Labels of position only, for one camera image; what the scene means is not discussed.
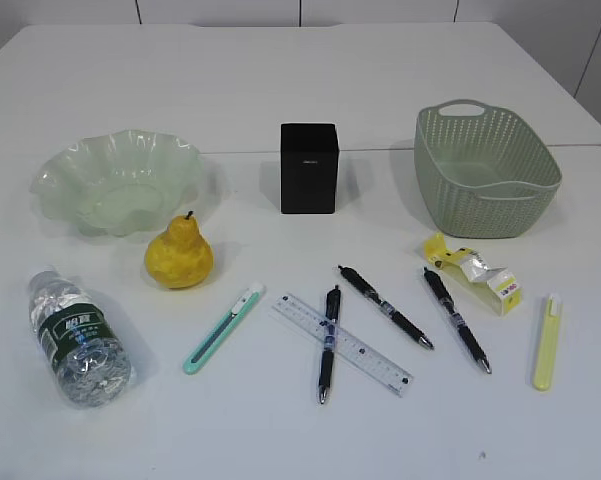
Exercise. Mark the yellow pear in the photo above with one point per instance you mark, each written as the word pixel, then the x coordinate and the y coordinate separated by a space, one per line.
pixel 180 257

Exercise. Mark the green woven plastic basket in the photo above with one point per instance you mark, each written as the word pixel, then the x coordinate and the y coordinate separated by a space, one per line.
pixel 483 176

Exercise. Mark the clear water bottle green label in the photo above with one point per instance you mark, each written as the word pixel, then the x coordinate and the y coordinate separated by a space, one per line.
pixel 89 362

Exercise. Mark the yellow utility knife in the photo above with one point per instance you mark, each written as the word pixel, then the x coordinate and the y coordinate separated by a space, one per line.
pixel 548 343

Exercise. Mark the teal utility knife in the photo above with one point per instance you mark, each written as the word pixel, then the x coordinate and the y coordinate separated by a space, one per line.
pixel 198 358

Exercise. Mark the translucent green wavy plate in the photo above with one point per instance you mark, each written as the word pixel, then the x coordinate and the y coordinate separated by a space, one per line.
pixel 121 183

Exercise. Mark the black pen on ruler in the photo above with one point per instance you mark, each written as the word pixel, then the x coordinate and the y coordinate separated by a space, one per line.
pixel 333 302

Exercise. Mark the black pen middle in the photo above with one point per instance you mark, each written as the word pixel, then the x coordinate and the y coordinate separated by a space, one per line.
pixel 387 309

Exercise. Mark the black pen right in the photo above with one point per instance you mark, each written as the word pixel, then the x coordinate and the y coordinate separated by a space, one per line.
pixel 445 300

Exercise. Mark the clear plastic ruler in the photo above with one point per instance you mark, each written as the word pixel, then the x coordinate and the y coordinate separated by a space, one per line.
pixel 349 347

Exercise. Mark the black square pen holder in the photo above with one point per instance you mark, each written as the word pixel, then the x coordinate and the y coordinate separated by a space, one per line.
pixel 309 159

